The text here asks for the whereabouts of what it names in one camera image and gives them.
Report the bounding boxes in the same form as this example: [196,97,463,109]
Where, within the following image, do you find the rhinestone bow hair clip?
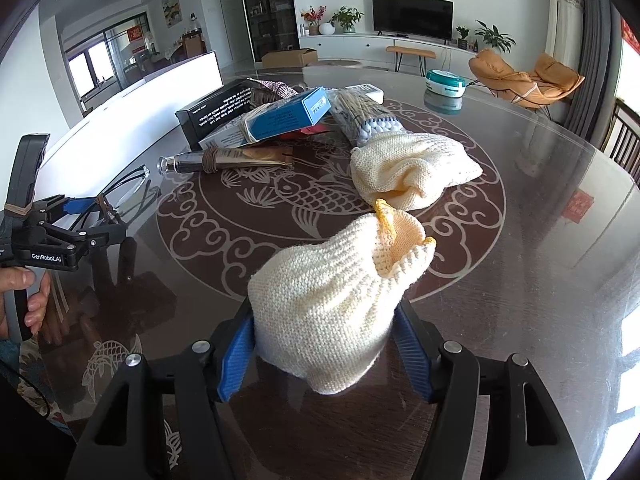
[245,78,301,108]

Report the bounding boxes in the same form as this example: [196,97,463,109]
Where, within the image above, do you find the orange rocking chair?
[468,49,586,120]

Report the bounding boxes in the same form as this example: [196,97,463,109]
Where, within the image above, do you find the black printed box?
[175,79,281,151]

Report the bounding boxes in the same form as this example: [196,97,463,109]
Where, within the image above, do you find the white cardboard container box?
[37,50,224,211]

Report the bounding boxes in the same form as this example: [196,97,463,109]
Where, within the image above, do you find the cream knitted glove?
[350,132,484,211]
[247,199,437,395]

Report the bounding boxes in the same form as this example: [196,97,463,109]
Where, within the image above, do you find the cream cloth-covered air conditioner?
[545,0,585,81]

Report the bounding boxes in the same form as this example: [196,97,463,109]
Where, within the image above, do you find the grey curtain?
[565,0,621,136]

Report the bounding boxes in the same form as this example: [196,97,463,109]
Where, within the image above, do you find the red flower arrangement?
[300,6,327,36]

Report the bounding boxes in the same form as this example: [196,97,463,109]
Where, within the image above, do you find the dark wooden slatted chair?
[600,97,640,181]

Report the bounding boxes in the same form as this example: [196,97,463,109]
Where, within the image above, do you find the white low media cabinet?
[299,32,501,73]

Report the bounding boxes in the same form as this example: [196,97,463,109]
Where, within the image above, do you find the red window decoration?
[620,17,640,53]

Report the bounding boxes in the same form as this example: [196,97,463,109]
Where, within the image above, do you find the black flat television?
[371,0,455,43]

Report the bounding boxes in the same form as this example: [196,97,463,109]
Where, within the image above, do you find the glass sliding door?
[65,12,151,106]

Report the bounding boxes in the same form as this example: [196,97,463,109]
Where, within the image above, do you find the black cable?
[0,360,51,418]

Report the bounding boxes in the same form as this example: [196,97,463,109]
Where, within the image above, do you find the dark glass display cabinet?
[237,0,301,63]

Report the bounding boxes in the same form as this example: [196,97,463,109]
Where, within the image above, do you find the teal round jar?
[425,69,468,98]

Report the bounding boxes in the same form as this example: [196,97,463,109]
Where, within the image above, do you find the blue and white toothpaste box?
[199,86,332,151]

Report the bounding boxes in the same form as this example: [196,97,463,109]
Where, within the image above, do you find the broad-leaf potted plant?
[472,20,517,55]

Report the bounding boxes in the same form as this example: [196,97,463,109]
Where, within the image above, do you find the person's left hand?
[0,267,53,341]

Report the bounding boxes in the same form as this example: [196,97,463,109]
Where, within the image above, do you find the gold cosmetic tube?
[158,146,295,176]

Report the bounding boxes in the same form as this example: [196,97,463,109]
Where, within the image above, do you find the white plastic bottle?
[345,82,385,103]

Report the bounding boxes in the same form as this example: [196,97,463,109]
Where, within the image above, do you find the bag of wooden chopsticks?
[327,87,406,148]

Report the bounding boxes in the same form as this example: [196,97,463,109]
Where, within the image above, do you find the bushy green potted plant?
[330,6,365,34]

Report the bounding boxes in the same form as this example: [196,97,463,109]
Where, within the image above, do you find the black-framed eyeglasses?
[67,165,161,226]

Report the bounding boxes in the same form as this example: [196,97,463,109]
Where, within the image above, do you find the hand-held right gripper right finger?
[395,301,583,480]

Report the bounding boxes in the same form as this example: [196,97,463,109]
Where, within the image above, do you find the wooden bench with metal legs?
[385,45,437,76]

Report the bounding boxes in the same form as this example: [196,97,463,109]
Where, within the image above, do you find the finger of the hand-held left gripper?
[32,195,108,222]
[30,217,128,261]

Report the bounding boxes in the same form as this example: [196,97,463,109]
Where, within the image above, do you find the white door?
[216,0,241,58]

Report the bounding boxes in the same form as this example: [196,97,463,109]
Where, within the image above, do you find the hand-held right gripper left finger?
[65,300,256,480]

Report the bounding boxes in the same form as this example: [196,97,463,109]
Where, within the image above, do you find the floral printed cloth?
[0,335,71,426]

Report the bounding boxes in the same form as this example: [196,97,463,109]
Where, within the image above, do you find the open cardboard box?
[261,47,318,68]

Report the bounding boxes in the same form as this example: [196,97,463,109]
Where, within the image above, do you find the red small packet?
[297,122,346,136]

